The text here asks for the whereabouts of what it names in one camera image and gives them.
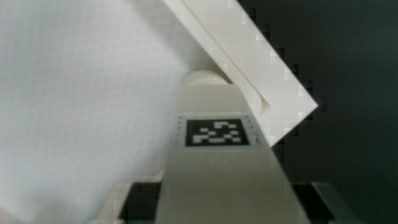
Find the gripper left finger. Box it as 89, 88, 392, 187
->
87, 181, 163, 224

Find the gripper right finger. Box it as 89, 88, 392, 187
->
291, 182, 355, 224

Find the white desk leg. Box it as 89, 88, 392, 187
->
154, 70, 311, 224

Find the white desk tabletop tray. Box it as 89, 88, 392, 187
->
0, 0, 316, 224

